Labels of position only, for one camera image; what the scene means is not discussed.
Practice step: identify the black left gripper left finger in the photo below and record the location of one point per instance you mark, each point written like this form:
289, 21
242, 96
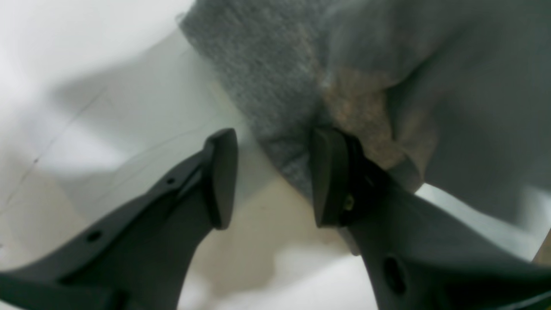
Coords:
137, 257

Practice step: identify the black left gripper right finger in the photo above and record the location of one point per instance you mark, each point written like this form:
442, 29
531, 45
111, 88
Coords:
417, 256

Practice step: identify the grey Hugging Face T-shirt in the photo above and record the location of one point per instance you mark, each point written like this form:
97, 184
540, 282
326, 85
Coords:
452, 93

